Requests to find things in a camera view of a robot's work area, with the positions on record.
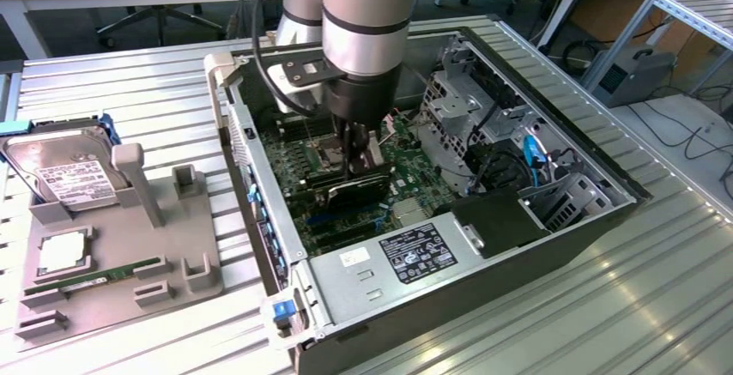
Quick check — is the silver power supply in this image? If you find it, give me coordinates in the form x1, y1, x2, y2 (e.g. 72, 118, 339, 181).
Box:
295, 211, 488, 338

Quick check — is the silver drive cage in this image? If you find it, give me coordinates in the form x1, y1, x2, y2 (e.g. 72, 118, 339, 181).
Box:
420, 35, 551, 153

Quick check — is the aluminium frame table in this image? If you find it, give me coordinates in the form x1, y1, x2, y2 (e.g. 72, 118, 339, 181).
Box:
578, 0, 733, 101

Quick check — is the black RAM slot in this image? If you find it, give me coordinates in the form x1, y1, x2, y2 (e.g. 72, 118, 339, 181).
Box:
276, 115, 334, 126
280, 121, 336, 137
282, 126, 339, 143
278, 116, 335, 132

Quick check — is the silver hard disk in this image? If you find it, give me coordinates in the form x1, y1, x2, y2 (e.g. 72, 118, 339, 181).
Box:
0, 129, 131, 214

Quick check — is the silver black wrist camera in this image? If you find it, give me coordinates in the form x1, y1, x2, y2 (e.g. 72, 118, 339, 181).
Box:
267, 59, 348, 118

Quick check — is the grey controller box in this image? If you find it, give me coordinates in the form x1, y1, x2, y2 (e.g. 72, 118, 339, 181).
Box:
582, 46, 681, 109

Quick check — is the green RAM stick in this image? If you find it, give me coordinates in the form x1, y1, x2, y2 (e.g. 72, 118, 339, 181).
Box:
25, 257, 161, 297

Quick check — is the dark grey hard disk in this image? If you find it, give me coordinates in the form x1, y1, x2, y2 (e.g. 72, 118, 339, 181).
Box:
31, 116, 108, 136

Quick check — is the black RAM stick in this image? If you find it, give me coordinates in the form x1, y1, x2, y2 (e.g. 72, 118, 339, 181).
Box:
306, 172, 351, 194

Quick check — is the thin grey hanging cable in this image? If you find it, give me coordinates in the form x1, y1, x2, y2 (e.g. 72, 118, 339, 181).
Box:
225, 0, 254, 42

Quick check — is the silver CPU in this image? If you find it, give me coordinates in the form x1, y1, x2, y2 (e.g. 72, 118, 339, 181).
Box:
36, 233, 92, 274

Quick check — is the silver disk bay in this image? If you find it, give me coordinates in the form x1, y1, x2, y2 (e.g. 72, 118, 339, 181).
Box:
518, 172, 618, 233

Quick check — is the blue case latch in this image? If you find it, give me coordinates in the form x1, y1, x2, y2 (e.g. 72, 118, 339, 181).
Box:
271, 300, 298, 321

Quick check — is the black slanted pole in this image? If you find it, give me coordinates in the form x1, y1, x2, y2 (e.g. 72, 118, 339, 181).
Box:
535, 0, 607, 52

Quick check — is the hard drive in blue caddy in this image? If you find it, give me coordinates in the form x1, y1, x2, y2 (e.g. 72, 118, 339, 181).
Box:
0, 110, 124, 166

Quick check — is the blue disk wire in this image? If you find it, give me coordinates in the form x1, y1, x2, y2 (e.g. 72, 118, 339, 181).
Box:
519, 133, 546, 188

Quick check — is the CPU socket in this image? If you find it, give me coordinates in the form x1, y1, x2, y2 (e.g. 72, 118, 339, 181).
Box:
311, 136, 350, 171

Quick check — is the black silver PC case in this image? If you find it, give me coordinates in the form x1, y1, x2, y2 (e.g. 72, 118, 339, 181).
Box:
204, 25, 654, 375

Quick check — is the black green graphics card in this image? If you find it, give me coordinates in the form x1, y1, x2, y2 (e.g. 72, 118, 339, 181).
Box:
286, 162, 396, 221

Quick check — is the silver chipset heatsink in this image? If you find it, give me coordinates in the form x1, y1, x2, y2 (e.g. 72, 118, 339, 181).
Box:
391, 200, 430, 227

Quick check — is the metal socket cover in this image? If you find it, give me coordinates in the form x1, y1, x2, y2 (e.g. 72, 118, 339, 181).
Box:
366, 113, 398, 171

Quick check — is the green motherboard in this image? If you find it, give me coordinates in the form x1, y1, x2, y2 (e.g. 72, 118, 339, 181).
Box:
254, 106, 459, 258

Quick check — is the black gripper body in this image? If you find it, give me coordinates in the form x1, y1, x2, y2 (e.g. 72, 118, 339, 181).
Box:
327, 64, 404, 132

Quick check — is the grey parts rack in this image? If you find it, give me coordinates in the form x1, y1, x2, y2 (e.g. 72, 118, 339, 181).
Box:
12, 142, 225, 353

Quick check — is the long black expansion slot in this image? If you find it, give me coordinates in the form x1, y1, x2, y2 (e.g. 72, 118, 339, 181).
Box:
315, 231, 384, 254
311, 222, 382, 245

